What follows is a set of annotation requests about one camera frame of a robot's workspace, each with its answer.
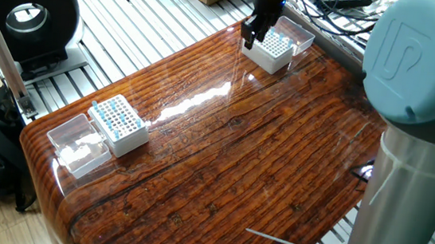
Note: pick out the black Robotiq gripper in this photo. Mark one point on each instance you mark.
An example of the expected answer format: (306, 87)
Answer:
(268, 8)

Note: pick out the blue pipette tip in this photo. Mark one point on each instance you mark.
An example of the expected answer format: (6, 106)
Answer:
(113, 104)
(273, 31)
(289, 43)
(108, 124)
(94, 105)
(138, 122)
(281, 36)
(122, 117)
(101, 114)
(116, 134)

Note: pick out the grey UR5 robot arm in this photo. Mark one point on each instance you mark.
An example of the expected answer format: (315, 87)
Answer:
(418, 77)

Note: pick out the white pipette tip rack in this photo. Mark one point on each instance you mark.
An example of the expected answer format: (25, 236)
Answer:
(265, 59)
(127, 142)

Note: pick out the clear plastic rack lid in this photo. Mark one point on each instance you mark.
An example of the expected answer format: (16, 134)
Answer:
(301, 36)
(78, 152)

